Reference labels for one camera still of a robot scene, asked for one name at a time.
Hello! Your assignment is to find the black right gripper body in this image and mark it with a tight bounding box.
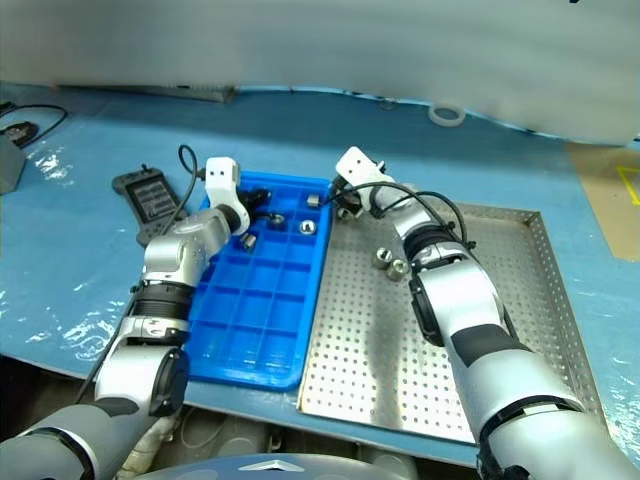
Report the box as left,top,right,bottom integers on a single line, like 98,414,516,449
335,185,366,218

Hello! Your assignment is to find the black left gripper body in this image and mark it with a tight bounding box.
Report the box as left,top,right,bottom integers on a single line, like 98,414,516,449
235,186,262,212

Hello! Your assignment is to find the blue compartment tray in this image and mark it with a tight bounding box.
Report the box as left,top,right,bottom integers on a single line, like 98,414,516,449
186,170,336,393

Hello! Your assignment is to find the dark grey handheld controller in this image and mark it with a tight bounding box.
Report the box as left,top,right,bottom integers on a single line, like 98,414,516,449
111,164,194,247

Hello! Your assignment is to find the white tape roll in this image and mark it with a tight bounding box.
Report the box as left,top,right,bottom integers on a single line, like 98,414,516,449
427,102,468,129

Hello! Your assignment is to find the perforated metal tray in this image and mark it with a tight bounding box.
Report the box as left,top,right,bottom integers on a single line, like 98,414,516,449
297,199,602,447

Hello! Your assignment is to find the grey robot left leg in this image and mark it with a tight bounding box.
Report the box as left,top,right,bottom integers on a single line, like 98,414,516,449
209,419,282,459

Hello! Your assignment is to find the grey robot leg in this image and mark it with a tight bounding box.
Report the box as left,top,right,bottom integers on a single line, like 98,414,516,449
209,419,282,459
359,441,417,467

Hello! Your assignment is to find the grey device block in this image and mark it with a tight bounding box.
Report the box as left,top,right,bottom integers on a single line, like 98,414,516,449
0,134,27,197

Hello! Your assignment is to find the brown cardboard sheet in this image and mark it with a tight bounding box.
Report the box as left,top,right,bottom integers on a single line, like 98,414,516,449
566,141,640,262

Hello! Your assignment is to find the grey robot torso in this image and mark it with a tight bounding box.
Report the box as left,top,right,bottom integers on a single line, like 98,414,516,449
119,451,422,480

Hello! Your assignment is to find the grey robot right leg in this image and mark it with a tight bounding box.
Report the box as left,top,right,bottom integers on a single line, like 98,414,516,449
359,441,417,467

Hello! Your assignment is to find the white wrapped pipe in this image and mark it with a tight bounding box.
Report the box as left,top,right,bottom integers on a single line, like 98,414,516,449
121,414,177,477

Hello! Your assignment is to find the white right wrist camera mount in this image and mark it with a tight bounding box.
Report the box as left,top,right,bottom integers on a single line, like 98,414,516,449
334,145,397,202

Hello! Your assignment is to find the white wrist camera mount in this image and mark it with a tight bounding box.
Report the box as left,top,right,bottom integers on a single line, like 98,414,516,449
334,145,397,202
204,155,252,237

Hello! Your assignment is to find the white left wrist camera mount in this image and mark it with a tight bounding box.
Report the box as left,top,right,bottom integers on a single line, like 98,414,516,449
204,155,252,237

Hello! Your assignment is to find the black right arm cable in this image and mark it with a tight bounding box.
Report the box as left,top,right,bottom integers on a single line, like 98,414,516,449
326,181,477,252

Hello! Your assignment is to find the thin black table cable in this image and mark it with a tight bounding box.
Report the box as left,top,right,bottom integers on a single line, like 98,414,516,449
0,101,69,149

